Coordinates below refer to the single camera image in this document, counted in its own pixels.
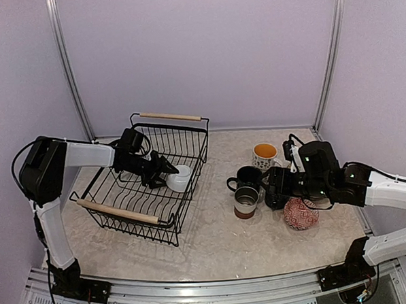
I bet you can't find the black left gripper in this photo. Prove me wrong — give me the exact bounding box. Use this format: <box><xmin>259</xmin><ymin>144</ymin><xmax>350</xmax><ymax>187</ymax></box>
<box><xmin>122</xmin><ymin>152</ymin><xmax>179</xmax><ymax>190</ymax></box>

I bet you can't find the white floral patterned mug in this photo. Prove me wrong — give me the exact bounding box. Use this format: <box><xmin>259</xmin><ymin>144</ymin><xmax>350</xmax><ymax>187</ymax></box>
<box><xmin>252</xmin><ymin>143</ymin><xmax>284</xmax><ymax>171</ymax></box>

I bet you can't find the white grey ceramic bowl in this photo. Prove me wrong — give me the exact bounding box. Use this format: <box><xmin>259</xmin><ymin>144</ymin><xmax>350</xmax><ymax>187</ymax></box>
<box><xmin>166</xmin><ymin>165</ymin><xmax>192</xmax><ymax>193</ymax></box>

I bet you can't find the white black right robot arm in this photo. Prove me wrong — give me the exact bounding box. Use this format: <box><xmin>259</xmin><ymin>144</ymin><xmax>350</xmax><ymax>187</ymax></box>
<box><xmin>263</xmin><ymin>140</ymin><xmax>406</xmax><ymax>283</ymax></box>

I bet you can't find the blue white patterned bowl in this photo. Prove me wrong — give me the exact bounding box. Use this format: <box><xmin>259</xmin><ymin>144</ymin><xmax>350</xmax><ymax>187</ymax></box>
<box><xmin>283</xmin><ymin>197</ymin><xmax>320</xmax><ymax>231</ymax></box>

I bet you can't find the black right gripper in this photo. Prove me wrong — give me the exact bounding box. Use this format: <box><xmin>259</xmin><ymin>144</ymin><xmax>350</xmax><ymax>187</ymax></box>
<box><xmin>256</xmin><ymin>163</ymin><xmax>332</xmax><ymax>203</ymax></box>

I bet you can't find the brown white small cup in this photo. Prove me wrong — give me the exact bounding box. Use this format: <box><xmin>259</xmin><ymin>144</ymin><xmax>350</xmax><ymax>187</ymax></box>
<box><xmin>234</xmin><ymin>186</ymin><xmax>259</xmax><ymax>220</ymax></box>

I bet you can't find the dark green mug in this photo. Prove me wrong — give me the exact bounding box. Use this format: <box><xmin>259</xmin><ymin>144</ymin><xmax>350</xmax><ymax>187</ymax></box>
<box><xmin>226</xmin><ymin>166</ymin><xmax>263</xmax><ymax>192</ymax></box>

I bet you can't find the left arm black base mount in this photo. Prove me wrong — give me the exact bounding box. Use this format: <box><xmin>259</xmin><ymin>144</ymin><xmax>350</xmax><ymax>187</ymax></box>
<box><xmin>52</xmin><ymin>279</ymin><xmax>112</xmax><ymax>304</ymax></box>

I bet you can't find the dark blue cup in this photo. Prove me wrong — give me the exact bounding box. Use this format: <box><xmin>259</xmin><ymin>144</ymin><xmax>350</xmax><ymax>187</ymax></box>
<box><xmin>264</xmin><ymin>191</ymin><xmax>290</xmax><ymax>210</ymax></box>

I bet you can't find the aluminium front frame rail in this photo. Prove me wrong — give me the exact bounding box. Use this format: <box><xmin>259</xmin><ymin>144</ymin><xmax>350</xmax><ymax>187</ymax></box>
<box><xmin>20</xmin><ymin>260</ymin><xmax>406</xmax><ymax>304</ymax></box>

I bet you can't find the black wire dish rack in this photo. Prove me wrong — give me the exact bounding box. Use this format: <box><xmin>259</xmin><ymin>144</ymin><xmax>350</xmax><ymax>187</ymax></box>
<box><xmin>69</xmin><ymin>113</ymin><xmax>209</xmax><ymax>246</ymax></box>

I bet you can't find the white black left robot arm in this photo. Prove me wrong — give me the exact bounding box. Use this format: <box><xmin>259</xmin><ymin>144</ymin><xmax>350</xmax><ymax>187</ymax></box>
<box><xmin>12</xmin><ymin>128</ymin><xmax>179</xmax><ymax>298</ymax></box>

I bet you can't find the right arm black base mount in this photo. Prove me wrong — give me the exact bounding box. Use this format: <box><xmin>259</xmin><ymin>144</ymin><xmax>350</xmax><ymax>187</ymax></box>
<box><xmin>316</xmin><ymin>264</ymin><xmax>376</xmax><ymax>292</ymax></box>

